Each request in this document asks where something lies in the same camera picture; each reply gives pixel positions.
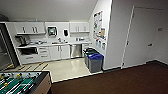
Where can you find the cork notice board blue frame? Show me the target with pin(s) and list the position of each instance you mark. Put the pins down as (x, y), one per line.
(102, 33)

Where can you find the black wall soap dispenser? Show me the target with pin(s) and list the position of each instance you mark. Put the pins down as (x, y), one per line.
(66, 32)

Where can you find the dark refrigerator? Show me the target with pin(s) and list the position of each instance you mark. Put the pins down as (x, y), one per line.
(5, 50)

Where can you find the grey bin black lid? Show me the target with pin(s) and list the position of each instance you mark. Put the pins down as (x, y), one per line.
(87, 49)

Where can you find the white drawer stack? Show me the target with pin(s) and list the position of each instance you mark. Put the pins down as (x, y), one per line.
(86, 45)
(43, 54)

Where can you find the black and white wall notice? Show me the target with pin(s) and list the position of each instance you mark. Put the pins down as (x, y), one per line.
(104, 46)

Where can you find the chrome faucet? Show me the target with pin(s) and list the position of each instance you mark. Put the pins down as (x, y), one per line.
(60, 39)

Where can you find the stainless steel dishwasher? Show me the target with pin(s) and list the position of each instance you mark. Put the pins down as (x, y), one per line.
(76, 51)

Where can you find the small blue wall notice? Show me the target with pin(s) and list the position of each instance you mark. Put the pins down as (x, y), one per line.
(97, 43)

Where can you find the grey bin blue lid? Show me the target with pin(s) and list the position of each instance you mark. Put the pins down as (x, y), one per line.
(96, 63)

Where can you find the stainless steel sink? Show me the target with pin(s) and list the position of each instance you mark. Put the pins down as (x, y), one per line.
(59, 42)

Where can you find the steel paper towel dispenser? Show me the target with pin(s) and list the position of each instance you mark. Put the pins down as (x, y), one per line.
(52, 31)

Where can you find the white two-door base cabinet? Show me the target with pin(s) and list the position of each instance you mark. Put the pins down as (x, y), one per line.
(60, 52)

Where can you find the black built-in microwave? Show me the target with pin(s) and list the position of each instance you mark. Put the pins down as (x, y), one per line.
(29, 51)

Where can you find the green field foosball table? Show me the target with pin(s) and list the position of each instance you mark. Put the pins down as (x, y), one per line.
(20, 83)

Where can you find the small teal wall notice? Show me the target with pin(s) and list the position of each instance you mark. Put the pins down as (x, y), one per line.
(100, 44)

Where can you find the white wide drawer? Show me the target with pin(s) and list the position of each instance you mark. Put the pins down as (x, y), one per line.
(29, 58)

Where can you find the white door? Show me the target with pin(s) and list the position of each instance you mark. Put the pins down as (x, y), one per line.
(138, 36)

